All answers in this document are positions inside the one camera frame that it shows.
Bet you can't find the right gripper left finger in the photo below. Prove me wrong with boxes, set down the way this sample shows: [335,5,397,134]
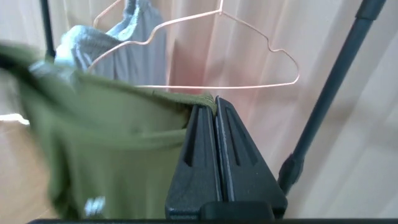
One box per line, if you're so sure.
[164,105,222,218]

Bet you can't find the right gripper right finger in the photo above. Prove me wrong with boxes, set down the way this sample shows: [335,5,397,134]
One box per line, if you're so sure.
[215,96,289,218]

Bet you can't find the green garment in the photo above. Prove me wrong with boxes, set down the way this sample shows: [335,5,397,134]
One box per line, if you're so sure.
[0,42,218,220]

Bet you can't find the pale grey shorts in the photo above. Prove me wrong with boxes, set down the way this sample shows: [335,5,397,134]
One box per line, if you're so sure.
[54,0,168,86]

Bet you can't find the black clothes rack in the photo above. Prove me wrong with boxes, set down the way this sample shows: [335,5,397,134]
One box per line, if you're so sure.
[39,0,388,196]

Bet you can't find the beige curtain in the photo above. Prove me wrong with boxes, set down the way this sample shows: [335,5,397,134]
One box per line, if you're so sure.
[0,0,398,218]

